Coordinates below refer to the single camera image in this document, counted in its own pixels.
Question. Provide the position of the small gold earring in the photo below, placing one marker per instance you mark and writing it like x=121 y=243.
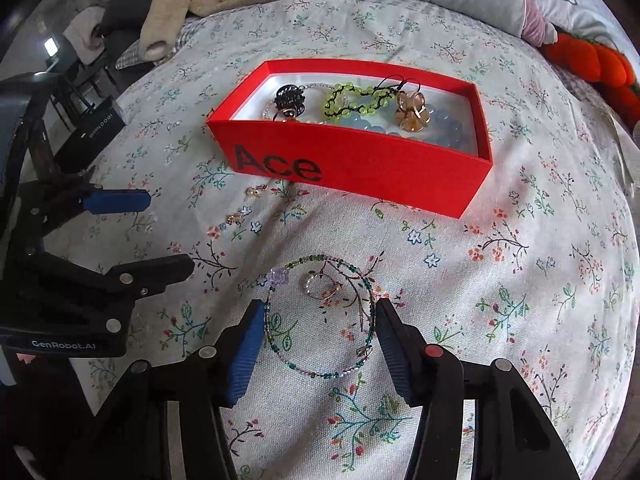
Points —
x=234 y=218
x=256 y=191

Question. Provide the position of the black claw hair clip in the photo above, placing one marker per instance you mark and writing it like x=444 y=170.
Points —
x=289 y=98

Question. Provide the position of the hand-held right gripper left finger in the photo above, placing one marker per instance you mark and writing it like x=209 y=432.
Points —
x=245 y=360

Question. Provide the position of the orange plush toy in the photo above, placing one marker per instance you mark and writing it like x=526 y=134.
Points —
x=590 y=60

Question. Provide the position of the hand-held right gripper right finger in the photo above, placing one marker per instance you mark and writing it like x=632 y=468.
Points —
x=397 y=355

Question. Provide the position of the floral bedspread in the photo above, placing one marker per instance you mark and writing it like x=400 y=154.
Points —
x=500 y=285

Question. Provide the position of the red cardboard box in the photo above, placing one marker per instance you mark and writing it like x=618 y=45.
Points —
x=375 y=170

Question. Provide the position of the pink striped cloth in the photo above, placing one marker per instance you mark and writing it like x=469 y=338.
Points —
x=535 y=15

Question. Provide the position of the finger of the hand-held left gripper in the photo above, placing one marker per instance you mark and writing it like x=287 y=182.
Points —
x=117 y=201
x=150 y=274

